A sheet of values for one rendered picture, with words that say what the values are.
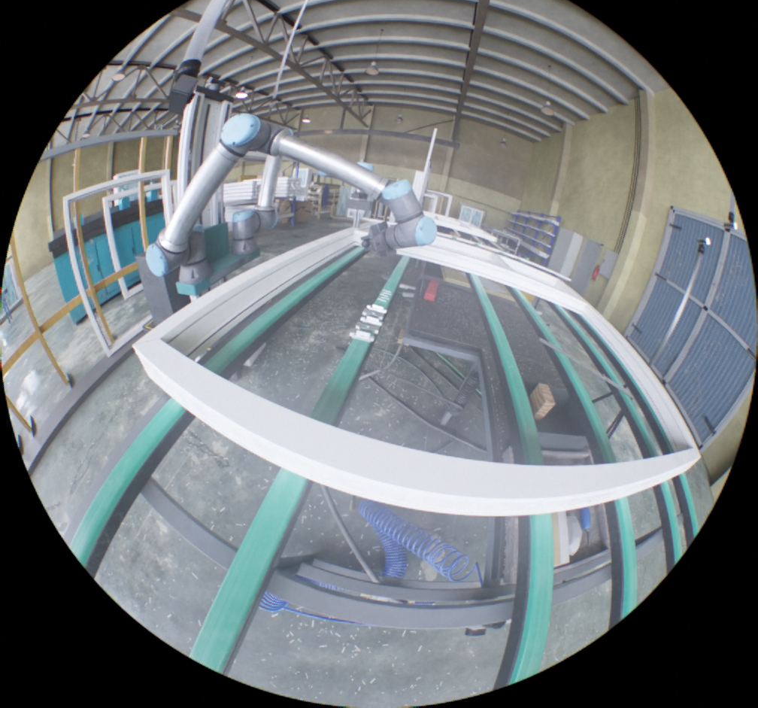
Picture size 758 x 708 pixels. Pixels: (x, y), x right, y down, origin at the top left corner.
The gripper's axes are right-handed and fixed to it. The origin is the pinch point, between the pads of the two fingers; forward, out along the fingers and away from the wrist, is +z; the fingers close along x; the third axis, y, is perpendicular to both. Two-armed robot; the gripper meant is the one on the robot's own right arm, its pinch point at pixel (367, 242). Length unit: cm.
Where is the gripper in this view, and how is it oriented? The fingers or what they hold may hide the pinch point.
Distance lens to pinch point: 96.7
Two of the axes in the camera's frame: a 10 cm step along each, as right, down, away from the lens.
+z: -6.0, -1.8, 7.8
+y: 7.4, -5.1, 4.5
